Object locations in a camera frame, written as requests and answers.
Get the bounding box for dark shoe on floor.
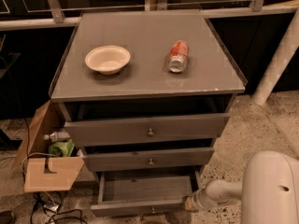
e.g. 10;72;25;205
0;211;15;224

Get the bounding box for grey middle drawer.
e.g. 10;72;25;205
82;147;214;172

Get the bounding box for grey drawer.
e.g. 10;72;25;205
91;166;200;217
64;113;230;147
82;147;214;172

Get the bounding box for red label plastic bottle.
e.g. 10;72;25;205
167;40;189;73

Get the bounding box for grey top drawer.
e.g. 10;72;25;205
64;113;230;147

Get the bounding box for metal railing frame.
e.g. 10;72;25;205
0;0;299;31

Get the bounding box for green bag in box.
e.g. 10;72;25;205
49;139;75;157

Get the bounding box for clear bottle in box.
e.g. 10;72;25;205
43;131;70;142

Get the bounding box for white paper bowl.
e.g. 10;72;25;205
85;45;131;75

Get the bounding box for black cables on floor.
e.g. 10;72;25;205
29;191;90;224

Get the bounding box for brown cardboard box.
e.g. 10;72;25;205
12;101;83;192

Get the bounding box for grey drawer cabinet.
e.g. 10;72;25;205
49;10;249;173

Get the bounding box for white diagonal pole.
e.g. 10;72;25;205
252;8;299;105

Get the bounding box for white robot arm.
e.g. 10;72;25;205
185;151;299;224

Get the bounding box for grey bottom drawer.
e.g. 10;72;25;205
91;166;200;217

